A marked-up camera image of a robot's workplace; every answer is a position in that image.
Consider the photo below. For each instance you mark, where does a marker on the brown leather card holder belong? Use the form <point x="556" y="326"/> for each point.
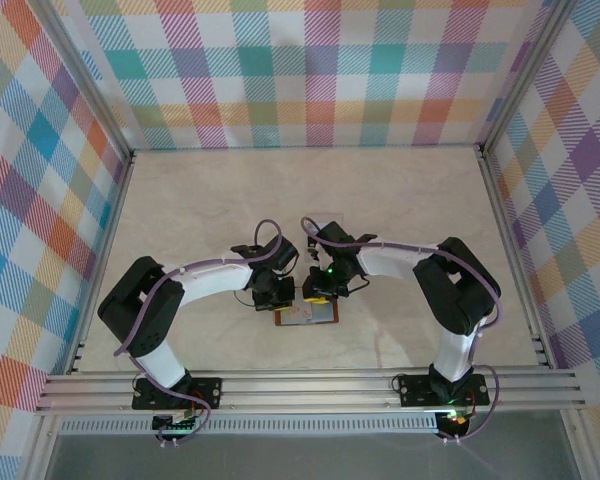
<point x="325" y="316"/>

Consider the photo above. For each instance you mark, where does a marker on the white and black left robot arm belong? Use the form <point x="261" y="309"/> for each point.
<point x="145" y="310"/>

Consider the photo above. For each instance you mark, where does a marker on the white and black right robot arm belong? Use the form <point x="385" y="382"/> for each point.
<point x="455" y="295"/>

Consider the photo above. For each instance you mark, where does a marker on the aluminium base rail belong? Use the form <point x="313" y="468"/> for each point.
<point x="305" y="392"/>

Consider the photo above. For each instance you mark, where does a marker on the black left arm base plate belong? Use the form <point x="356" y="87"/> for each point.
<point x="207" y="392"/>

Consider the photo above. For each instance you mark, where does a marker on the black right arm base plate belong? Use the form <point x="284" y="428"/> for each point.
<point x="412" y="390"/>

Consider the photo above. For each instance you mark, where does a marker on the aluminium side rail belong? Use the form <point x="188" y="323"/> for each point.
<point x="105" y="250"/>
<point x="512" y="260"/>

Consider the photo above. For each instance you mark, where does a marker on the aluminium upright post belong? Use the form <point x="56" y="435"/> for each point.
<point x="530" y="75"/>
<point x="80" y="75"/>

